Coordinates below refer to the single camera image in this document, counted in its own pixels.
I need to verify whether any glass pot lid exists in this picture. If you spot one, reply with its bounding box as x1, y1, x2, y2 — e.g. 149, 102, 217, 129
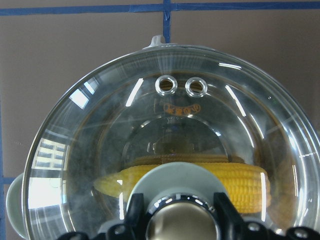
21, 46, 320, 240

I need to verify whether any mint green cooking pot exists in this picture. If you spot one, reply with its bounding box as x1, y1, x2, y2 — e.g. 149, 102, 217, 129
5, 34, 320, 240

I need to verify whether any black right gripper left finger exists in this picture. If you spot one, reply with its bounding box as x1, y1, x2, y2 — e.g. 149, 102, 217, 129
56, 192, 146, 240

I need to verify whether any yellow corn cob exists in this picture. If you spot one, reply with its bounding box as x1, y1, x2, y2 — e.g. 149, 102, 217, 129
93, 153, 272, 214

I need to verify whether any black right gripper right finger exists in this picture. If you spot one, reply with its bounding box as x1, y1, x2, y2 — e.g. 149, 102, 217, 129
213, 192, 320, 240

